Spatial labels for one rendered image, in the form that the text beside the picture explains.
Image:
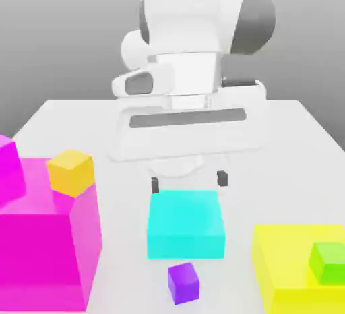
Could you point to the small orange cube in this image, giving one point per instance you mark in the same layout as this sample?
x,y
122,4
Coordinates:
x,y
70,173

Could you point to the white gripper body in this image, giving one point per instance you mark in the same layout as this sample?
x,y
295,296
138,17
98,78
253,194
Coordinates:
x,y
188,138

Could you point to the small purple cube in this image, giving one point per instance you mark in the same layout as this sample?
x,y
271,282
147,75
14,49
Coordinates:
x,y
183,284

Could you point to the small green cube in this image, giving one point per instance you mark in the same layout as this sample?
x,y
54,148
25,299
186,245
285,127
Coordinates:
x,y
330,262

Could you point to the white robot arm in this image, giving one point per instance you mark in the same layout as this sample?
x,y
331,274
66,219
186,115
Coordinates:
x,y
183,17

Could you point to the small magenta cube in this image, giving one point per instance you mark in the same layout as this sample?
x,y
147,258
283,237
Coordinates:
x,y
9,171

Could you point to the large magenta box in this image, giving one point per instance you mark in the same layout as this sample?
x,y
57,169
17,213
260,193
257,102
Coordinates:
x,y
37,249

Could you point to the large cyan box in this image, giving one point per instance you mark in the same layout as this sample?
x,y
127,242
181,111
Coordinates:
x,y
186,225

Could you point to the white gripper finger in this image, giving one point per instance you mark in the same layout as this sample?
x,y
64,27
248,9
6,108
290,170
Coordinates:
x,y
154,183
222,178

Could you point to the large yellow box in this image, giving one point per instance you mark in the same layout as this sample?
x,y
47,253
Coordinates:
x,y
285,271

